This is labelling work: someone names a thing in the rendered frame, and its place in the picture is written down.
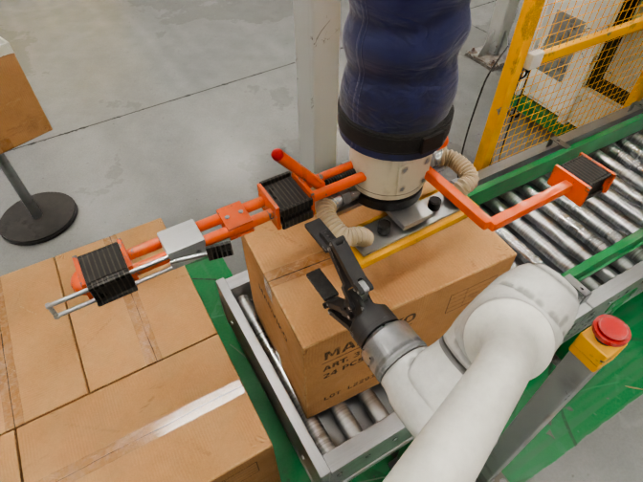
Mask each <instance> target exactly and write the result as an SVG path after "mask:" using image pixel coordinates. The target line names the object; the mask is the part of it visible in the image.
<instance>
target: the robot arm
mask: <svg viewBox="0 0 643 482"><path fill-rule="evenodd" d="M304 226H305V228H306V229H307V231H308V232H309V233H310V234H311V235H312V237H313V238H314V239H315V240H316V242H317V243H318V244H319V245H320V247H321V248H322V249H323V251H324V252H325V253H328V252H329V254H330V256H331V259H332V261H333V263H334V266H335V268H336V270H337V273H338V275H339V277H340V280H341V282H342V284H343V285H342V287H341V288H342V291H343V294H344V298H345V299H344V298H341V297H339V296H338V295H339V293H338V291H337V290H336V289H335V287H334V286H333V285H332V283H331V282H330V281H329V280H328V278H327V277H326V276H325V274H324V273H323V272H322V270H321V269H320V268H317V269H316V270H314V271H312V272H310V273H308V274H306V277H307V278H308V279H309V281H310V282H311V283H312V285H313V286H314V288H315V289H316V290H317V292H318V293H319V294H320V296H321V297H322V299H323V300H324V301H326V302H325V303H323V304H322V306H323V308H324V309H326V308H328V307H329V308H330V309H328V310H327V311H328V314H329V315H330V316H331V317H333V318H334V319H335V320H337V321H338V322H339V323H340V324H341V325H342V326H343V327H345V328H346V329H347V330H348V331H349V332H350V335H351V337H352V338H353V339H354V340H355V341H356V342H357V344H358V345H359V347H360V348H361V349H362V359H363V360H364V361H365V363H366V364H367V366H368V367H369V369H370V370H371V371H372V373H373V374H374V375H375V377H376V379H377V381H378V382H379V383H380V384H381V385H382V387H383V388H384V390H385V391H386V393H387V395H388V400H389V403H390V404H391V406H392V408H393V409H394V411H395V413H396V414H397V416H398V417H399V419H400V420H401V422H402V423H403V424H404V426H405V427H406V428H407V430H408V431H409V432H410V433H411V435H412V436H413V437H414V438H415V439H414V440H413V441H412V442H411V444H410V445H409V447H408V448H407V449H406V451H405V452H404V453H403V455H402V456H401V457H400V459H399V460H398V461H397V463H396V464H395V465H394V467H393V468H392V469H391V471H390V472H389V473H388V475H387V476H386V478H385V479H384V480H383V482H475V481H476V479H477V477H478V475H479V473H480V471H481V469H482V467H483V466H484V464H485V462H486V460H487V458H488V456H489V455H490V453H491V451H492V449H493V447H494V446H495V445H496V444H497V442H498V438H499V436H500V434H501V433H502V431H503V429H504V427H505V425H506V423H507V421H508V420H509V418H510V416H511V414H512V412H513V410H514V409H515V407H516V405H517V403H518V401H519V399H520V397H521V395H522V393H523V391H524V390H525V388H526V386H527V384H528V382H529V381H530V380H532V379H534V378H536V377H537V376H539V375H540V374H542V373H543V372H544V371H545V369H546V368H547V367H548V366H549V364H550V362H551V360H552V358H553V355H554V354H555V352H556V351H557V349H558V348H559V347H560V345H561V344H562V342H563V339H564V336H565V335H566V334H567V332H568V331H569V330H570V328H571V326H572V325H573V323H574V320H575V318H576V316H577V314H578V310H579V305H580V303H579V300H578V294H577V291H576V289H575V288H574V287H573V286H572V285H571V284H570V283H569V282H568V281H567V280H566V279H565V278H564V277H562V276H561V275H560V274H558V273H557V272H556V271H554V270H553V269H551V268H550V267H548V266H546V265H544V264H541V263H535V264H532V263H526V264H522V265H520V266H518V267H516V268H513V269H511V270H509V271H508V272H506V273H504V274H502V275H500V276H499V277H498V278H496V279H495V280H494V281H493V282H492V283H491V284H490V285H488V286H487V287H486V288H485V289H484V290H483V291H482V292H481V293H480V294H479V295H478V296H477V297H476V298H475V299H474V300H473V301H472V302H471V303H470V304H469V305H468V306H467V307H466V308H465V309H464V310H463V311H462V312H461V314H460V315H459V316H458V317H457V318H456V319H455V321H454V323H453V324H452V326H451V327H450V328H449V330H448V331H447V332H446V333H445V334H444V335H443V336H442V337H441V338H440V339H439V340H437V341H436V342H435V343H433V344H432V345H430V346H429V347H428V346H427V344H426V343H425V342H424V341H423V340H421V339H420V337H419V336H418V335H417V334H416V333H415V331H414V330H413V329H412V328H411V327H410V325H409V324H408V323H407V322H406V321H404V320H399V319H398V318H397V316H396V315H395V314H393V313H392V311H391V310H390V309H389V307H388V306H387V305H386V304H377V303H374V302H373V301H372V299H371V298H370V295H369V293H368V292H370V291H372V290H373V289H374V288H373V285H372V284H371V282H370V281H369V280H368V278H367V277H366V275H365V273H364V271H363V269H362V268H361V266H360V264H359V262H358V260H357V258H356V257H355V255H354V253H353V251H352V250H351V248H350V246H349V245H348V243H347V241H346V239H345V237H344V236H343V235H341V236H339V237H337V238H336V236H335V235H334V234H333V233H332V232H331V230H330V229H329V228H328V227H327V226H326V225H325V223H324V222H323V221H322V220H321V219H320V218H318V219H315V220H313V221H311V222H308V223H306V224H304ZM351 287H353V288H352V289H350V290H348V289H349V288H351Z"/></svg>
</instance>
